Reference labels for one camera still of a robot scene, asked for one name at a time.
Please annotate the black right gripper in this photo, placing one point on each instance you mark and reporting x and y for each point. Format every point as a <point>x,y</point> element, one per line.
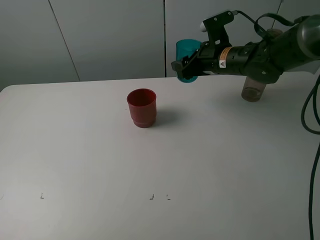
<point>195,59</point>

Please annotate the teal translucent plastic cup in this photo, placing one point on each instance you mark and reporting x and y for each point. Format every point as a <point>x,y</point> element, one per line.
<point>184,51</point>

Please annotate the smoky translucent water bottle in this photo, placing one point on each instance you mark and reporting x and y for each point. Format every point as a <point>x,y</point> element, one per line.
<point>253,91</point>

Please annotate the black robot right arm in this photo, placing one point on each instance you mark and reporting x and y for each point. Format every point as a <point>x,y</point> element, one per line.
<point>295,47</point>

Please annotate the red plastic cup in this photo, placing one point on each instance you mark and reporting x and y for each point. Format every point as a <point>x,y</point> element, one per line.
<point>142,107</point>

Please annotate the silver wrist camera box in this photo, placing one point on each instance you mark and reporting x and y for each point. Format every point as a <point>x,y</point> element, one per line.
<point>215,28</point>

